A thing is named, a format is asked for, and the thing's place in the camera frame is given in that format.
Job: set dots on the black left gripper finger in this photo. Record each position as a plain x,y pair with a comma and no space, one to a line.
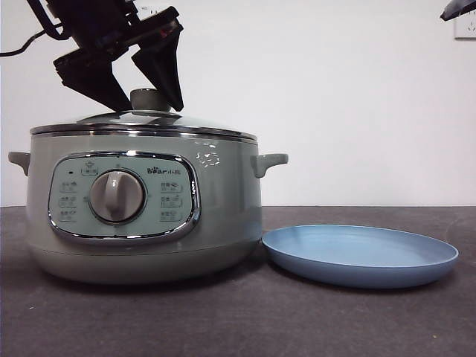
96,78
163,63

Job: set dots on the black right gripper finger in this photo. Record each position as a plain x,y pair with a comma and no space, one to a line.
461,8

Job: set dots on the glass lid with green knob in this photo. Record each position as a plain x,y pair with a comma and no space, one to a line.
148,100

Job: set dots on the pale green electric steamer pot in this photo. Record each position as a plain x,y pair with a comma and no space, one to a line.
223,208

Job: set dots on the blue round plate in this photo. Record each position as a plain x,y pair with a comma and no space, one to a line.
357,256

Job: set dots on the white wall socket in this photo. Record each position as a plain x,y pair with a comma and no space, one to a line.
148,10
466,29

